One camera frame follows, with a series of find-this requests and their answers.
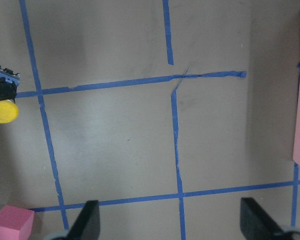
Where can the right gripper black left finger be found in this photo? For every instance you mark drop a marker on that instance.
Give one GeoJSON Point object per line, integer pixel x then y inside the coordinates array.
{"type": "Point", "coordinates": [87, 226]}

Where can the yellow push button switch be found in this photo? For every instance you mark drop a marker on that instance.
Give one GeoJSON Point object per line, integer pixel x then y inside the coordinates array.
{"type": "Point", "coordinates": [9, 82]}

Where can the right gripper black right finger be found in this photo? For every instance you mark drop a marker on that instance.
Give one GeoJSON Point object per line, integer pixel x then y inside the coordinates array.
{"type": "Point", "coordinates": [256, 224]}

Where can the pink foam cube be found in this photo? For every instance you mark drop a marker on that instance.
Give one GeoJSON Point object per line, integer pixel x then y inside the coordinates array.
{"type": "Point", "coordinates": [16, 223]}

